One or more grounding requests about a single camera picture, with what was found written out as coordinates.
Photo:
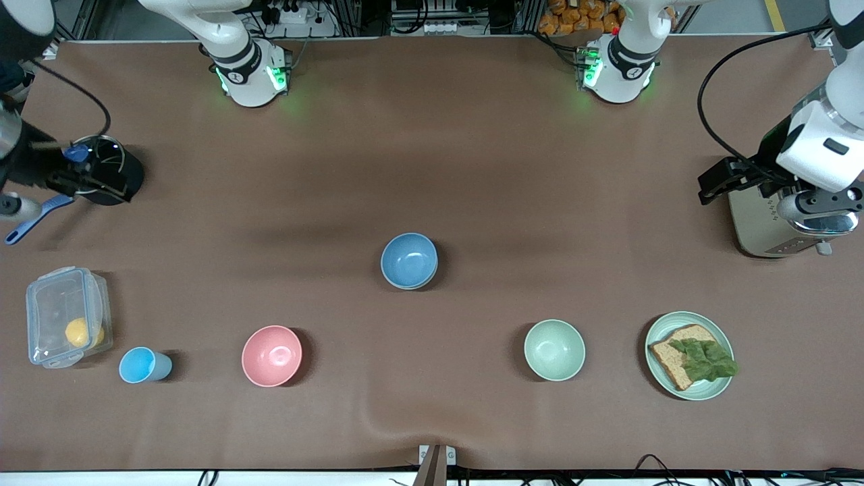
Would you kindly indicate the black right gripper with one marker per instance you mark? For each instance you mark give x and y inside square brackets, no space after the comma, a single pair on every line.
[32,169]

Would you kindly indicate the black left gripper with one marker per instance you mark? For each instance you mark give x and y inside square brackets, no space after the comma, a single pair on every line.
[767,164]

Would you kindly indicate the blue bowl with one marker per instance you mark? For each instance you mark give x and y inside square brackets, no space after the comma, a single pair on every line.
[408,256]

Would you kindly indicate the sage green bowl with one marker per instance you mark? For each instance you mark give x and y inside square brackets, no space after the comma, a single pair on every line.
[410,288]

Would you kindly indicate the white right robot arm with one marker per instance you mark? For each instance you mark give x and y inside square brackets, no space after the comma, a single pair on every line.
[236,61]

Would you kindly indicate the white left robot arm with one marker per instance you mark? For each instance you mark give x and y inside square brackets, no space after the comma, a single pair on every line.
[624,61]

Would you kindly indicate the pale mint green bowl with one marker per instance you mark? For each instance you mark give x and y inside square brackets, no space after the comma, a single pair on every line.
[555,349]

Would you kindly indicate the pink bowl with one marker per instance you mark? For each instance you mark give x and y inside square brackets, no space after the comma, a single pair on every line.
[271,356]

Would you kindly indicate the glass lid with blue knob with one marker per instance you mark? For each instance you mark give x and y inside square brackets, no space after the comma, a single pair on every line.
[104,152]

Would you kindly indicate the beige and chrome toaster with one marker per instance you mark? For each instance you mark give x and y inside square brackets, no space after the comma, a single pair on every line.
[759,233]

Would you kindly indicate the clear plastic food container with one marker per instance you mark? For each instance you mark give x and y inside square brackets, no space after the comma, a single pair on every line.
[50,304]

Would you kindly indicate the yellow fruit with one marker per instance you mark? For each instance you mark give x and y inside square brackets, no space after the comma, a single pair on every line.
[76,332]

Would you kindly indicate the green lettuce leaf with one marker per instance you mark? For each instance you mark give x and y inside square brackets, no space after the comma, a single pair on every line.
[705,361]

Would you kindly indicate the brown bread slice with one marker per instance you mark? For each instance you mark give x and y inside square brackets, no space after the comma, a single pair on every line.
[668,361]

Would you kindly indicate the light blue cup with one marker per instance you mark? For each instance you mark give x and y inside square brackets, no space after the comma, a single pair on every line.
[140,365]

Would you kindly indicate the green plate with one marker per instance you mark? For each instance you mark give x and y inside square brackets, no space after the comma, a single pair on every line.
[698,390]

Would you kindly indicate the orange packaged snacks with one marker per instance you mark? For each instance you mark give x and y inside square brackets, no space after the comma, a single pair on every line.
[574,17]

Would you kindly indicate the white power strip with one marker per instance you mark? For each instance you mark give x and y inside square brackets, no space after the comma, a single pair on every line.
[293,15]

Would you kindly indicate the white socket strip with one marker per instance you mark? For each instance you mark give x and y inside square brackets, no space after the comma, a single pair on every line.
[442,28]

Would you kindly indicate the aluminium frame rail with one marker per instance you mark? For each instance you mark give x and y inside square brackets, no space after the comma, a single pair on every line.
[820,38]
[54,48]

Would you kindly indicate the metal table edge bracket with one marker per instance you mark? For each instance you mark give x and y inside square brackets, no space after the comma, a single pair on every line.
[437,462]

